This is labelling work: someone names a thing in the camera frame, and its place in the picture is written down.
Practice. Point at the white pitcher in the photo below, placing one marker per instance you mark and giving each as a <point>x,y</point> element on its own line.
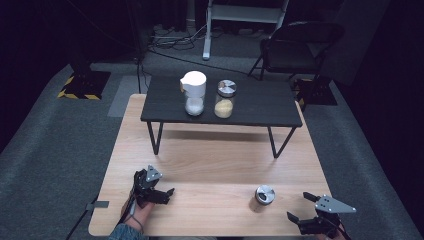
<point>194,90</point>

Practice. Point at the black folding chair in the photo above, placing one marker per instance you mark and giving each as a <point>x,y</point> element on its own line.
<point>293,50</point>

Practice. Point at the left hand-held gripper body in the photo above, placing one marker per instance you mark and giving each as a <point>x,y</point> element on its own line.
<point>145,190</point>

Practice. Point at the person's left hand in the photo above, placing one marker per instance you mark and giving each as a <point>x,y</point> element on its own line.
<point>140,215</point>

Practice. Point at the glass jar solid metal lid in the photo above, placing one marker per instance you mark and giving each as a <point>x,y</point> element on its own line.
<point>225,100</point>

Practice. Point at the grey panel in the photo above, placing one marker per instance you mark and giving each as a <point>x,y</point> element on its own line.
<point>356,40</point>

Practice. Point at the grey tape tab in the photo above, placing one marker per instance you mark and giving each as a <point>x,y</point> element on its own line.
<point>99,204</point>

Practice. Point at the person's right hand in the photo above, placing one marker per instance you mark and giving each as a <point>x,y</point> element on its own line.
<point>328,237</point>

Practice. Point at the white metal stand frame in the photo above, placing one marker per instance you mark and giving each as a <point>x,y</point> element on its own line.
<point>245,14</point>

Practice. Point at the black shelf rack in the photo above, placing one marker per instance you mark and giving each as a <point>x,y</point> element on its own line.
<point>263,100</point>

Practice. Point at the black yellow striped stand base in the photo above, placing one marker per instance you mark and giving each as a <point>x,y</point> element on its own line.
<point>87,85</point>
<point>316,92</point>

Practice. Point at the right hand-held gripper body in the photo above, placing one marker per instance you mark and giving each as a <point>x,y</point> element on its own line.
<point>321,223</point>

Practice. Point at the person's left denim sleeve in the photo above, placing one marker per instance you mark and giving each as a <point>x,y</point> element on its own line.
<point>126,233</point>

